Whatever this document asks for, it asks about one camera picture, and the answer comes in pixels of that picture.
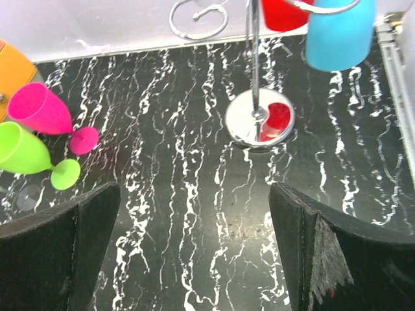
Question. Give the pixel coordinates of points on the blue wine glass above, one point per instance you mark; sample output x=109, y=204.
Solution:
x=340, y=41

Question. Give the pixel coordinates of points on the green wine glass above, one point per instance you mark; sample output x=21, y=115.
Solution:
x=24, y=153

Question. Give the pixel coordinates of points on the pink wine glass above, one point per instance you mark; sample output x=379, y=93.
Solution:
x=36, y=106

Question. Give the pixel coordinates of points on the clear champagne flute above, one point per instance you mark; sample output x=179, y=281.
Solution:
x=27, y=198

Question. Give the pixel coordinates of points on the chrome wine glass rack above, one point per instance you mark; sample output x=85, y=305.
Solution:
x=246, y=115

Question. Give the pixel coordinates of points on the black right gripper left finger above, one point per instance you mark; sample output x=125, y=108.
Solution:
x=50, y=260

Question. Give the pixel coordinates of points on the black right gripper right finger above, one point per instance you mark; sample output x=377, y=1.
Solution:
x=333, y=261

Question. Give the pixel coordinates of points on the white orange cylinder drum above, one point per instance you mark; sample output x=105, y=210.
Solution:
x=16, y=71

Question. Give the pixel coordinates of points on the red wine glass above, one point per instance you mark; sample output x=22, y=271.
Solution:
x=282, y=17

